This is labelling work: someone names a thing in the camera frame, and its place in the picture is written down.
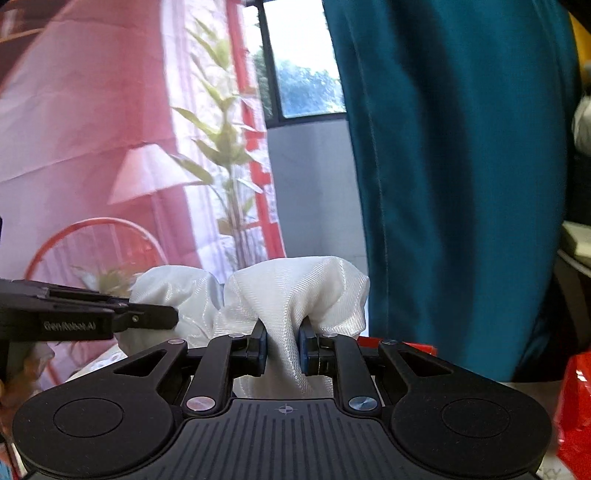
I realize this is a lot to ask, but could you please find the red plastic bag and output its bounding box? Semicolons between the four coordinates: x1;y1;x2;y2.
553;354;591;480

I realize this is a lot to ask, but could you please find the yellow curtain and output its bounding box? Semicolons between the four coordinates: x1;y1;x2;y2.
569;13;591;95

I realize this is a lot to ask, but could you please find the teal curtain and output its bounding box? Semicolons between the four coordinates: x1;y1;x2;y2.
323;0;581;384

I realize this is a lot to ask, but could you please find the sticky note pad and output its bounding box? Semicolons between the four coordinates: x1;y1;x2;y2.
560;220;591;256

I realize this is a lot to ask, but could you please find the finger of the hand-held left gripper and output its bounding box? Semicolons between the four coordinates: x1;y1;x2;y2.
46;284;131;309
113;304;180;334

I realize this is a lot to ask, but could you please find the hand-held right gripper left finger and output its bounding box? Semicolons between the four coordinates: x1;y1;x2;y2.
64;322;269;416

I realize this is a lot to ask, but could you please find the red cardboard box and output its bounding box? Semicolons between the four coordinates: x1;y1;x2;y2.
358;336;437;356

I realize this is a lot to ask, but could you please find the white woven cloth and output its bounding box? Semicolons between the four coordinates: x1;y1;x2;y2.
113;255;371;400

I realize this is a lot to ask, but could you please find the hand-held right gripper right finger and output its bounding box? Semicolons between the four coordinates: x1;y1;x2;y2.
298;326;505;416

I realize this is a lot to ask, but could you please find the window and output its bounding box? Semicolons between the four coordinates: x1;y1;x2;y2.
252;0;348;128

